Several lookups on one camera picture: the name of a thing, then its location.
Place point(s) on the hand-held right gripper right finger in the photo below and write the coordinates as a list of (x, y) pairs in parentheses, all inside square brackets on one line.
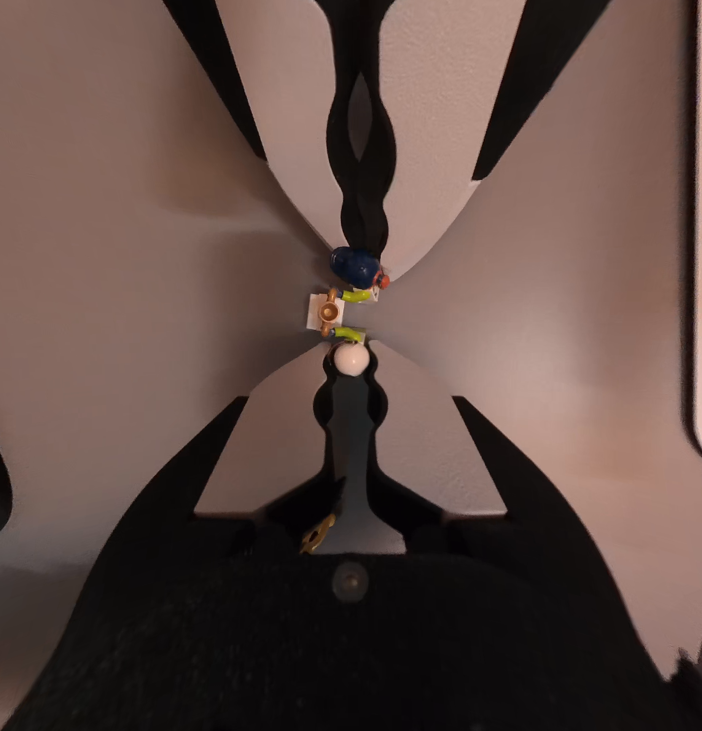
[(442, 457)]

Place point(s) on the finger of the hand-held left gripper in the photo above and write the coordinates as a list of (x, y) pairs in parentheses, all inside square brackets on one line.
[(282, 91), (442, 114)]

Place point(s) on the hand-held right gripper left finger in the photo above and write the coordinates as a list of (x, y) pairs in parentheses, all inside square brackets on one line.
[(265, 457)]

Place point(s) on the green lego minifigure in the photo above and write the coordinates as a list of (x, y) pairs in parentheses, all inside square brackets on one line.
[(351, 354)]

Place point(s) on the small tan lego piece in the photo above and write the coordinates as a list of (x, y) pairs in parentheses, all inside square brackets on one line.
[(328, 311)]

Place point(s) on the blue cap with orange hair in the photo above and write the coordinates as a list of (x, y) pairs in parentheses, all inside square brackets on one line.
[(357, 265)]

